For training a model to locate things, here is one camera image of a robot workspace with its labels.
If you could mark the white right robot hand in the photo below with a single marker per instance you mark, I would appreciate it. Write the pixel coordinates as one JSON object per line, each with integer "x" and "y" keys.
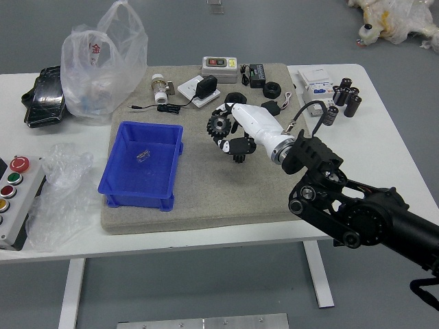
{"x": 254, "y": 120}

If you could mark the big black gear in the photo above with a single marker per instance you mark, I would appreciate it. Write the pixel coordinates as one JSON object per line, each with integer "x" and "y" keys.
{"x": 219, "y": 123}

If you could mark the small black gear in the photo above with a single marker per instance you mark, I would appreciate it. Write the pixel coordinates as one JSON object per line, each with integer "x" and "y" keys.
{"x": 239, "y": 158}

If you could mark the blue plastic box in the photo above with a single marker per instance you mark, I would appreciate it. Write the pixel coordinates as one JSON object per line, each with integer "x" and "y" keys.
{"x": 137, "y": 199}

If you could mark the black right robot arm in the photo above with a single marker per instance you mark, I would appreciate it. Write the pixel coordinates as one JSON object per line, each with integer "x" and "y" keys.
{"x": 377, "y": 216}

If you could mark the large black hex nut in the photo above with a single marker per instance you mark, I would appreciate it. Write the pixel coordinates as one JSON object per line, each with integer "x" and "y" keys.
{"x": 236, "y": 97}

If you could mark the small black hex nut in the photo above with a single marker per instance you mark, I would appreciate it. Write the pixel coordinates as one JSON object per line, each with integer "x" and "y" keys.
{"x": 267, "y": 92}

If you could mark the grey push-button control box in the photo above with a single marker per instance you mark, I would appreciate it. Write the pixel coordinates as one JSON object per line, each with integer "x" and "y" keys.
{"x": 24, "y": 202}

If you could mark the black power module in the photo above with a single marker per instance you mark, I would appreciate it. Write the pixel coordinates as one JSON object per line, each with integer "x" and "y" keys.
{"x": 258, "y": 77}

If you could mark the black power adapter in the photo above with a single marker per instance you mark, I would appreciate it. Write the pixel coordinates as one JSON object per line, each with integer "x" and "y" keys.
{"x": 205, "y": 87}

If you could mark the white circuit breaker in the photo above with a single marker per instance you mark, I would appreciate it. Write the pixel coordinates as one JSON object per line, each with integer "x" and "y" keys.
{"x": 313, "y": 82}

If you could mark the black cylindrical capacitor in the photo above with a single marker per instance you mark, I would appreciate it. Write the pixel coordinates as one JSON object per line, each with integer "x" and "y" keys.
{"x": 331, "y": 116}
{"x": 339, "y": 96}
{"x": 353, "y": 92}
{"x": 345, "y": 84}
{"x": 353, "y": 105}

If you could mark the grey-brown mat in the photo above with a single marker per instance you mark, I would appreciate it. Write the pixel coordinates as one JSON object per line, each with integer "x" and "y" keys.
{"x": 205, "y": 195}

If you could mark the brass valve white ends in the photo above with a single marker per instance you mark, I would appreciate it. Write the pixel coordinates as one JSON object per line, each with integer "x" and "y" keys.
{"x": 159, "y": 89}

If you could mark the small clear plastic bag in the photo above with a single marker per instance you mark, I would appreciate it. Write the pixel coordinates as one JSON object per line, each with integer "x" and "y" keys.
{"x": 143, "y": 157}

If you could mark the metal floor hatch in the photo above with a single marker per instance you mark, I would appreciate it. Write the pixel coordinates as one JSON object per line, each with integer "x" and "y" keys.
{"x": 216, "y": 7}

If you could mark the white plastic bag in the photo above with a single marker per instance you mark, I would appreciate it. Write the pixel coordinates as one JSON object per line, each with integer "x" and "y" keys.
{"x": 103, "y": 85}

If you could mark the white table leg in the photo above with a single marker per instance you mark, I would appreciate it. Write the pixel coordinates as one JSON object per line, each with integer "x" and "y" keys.
{"x": 319, "y": 274}
{"x": 70, "y": 294}

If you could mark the plastic-wrapped stuffed toy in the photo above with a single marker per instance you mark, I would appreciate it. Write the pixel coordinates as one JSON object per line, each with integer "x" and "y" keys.
{"x": 394, "y": 20}

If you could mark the grey metal plate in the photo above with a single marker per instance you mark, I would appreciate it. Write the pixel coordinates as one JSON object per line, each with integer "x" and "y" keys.
{"x": 202, "y": 323}

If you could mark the black plastic tray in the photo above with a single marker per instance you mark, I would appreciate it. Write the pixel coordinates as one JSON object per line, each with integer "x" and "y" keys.
{"x": 44, "y": 103}

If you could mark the crumpled clear plastic wrap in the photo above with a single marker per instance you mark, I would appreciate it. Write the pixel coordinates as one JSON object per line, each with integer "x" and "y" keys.
{"x": 58, "y": 205}

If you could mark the grey switch box red buttons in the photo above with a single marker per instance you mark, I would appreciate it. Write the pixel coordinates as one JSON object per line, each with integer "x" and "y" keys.
{"x": 219, "y": 73}

